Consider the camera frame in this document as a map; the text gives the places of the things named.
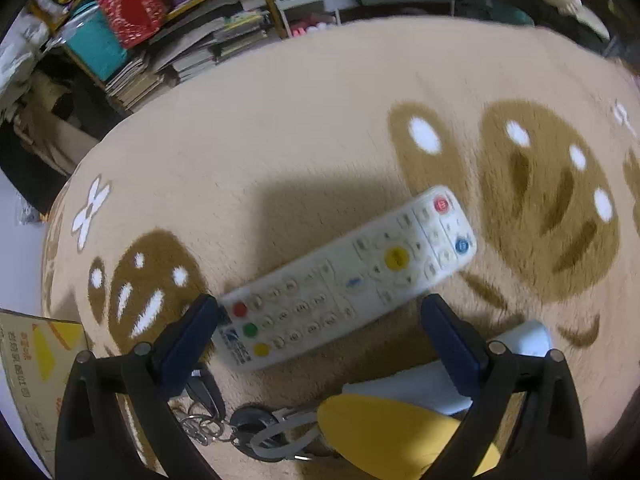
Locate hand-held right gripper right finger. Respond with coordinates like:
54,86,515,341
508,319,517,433
420,293,588,480

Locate stack of books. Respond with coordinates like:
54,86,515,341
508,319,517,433
104,10,273,112

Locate black car key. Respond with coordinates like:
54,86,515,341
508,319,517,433
186,370,227,417

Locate pale blue flat box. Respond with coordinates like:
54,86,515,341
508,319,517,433
341,320,554,417

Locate yellow plastic object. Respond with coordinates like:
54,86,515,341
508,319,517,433
316,393,502,480

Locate teal storage box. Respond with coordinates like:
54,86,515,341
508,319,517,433
62,2,130,82

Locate flat cardboard sheets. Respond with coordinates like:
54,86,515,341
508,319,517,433
12,72,101,177

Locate beige patterned rug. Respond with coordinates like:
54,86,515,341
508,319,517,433
40,16,640,480

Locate brown cardboard box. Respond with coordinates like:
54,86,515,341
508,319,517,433
0,308,96,478

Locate white carabiner clip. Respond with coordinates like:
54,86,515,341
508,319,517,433
249,406,323,462

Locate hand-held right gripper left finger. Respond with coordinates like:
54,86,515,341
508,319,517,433
54,293,233,480

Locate black round key fob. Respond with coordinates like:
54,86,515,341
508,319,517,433
231,404,282,457

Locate red patterned bag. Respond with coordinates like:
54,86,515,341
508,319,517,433
96,0,168,50

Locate metal key ring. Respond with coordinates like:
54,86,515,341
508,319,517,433
175,410,223,447

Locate white remote control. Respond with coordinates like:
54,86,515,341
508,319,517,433
212,185,478,373

